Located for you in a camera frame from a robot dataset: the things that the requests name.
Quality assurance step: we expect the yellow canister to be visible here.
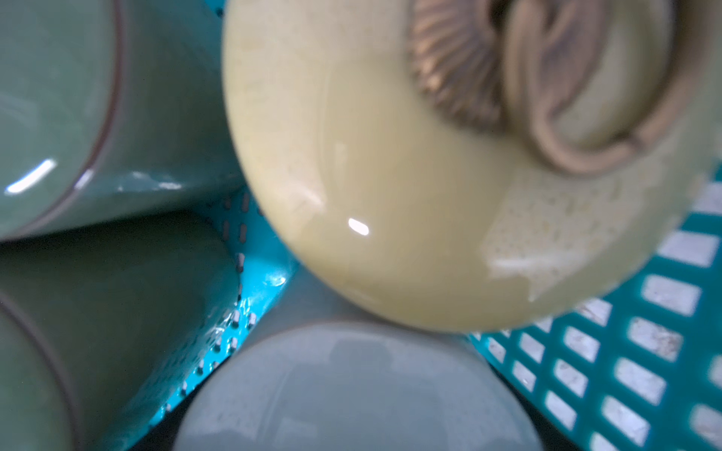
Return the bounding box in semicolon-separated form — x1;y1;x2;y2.
222;1;721;332

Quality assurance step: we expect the blue-grey canister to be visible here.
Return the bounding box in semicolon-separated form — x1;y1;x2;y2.
174;269;543;450

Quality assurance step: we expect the green canister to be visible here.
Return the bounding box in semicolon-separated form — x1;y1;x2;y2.
1;212;239;450
1;1;244;241

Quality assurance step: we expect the teal plastic mesh basket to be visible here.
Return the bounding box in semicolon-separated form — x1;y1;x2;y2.
92;0;722;451

